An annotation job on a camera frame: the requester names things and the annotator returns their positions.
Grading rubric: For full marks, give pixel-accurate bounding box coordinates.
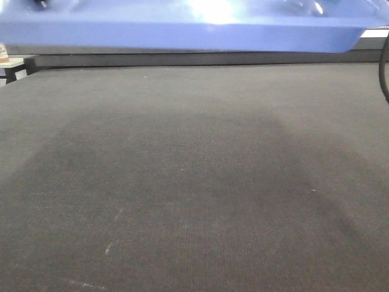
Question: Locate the small side table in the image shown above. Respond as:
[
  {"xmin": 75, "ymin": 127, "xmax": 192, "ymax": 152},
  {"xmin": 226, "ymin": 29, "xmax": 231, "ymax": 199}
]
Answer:
[{"xmin": 1, "ymin": 58, "xmax": 27, "ymax": 84}]

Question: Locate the black cable loop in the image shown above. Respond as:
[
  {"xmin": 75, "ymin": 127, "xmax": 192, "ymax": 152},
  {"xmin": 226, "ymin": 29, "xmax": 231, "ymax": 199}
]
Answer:
[{"xmin": 378, "ymin": 30, "xmax": 389, "ymax": 104}]

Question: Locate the black table edge rail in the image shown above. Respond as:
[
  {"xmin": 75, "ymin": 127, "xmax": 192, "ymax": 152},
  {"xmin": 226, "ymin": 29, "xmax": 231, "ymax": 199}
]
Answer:
[{"xmin": 7, "ymin": 37, "xmax": 385, "ymax": 68}]

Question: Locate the blue plastic tray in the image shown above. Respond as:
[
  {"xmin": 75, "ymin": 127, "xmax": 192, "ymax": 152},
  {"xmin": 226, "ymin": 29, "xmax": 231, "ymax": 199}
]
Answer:
[{"xmin": 1, "ymin": 1, "xmax": 388, "ymax": 53}]

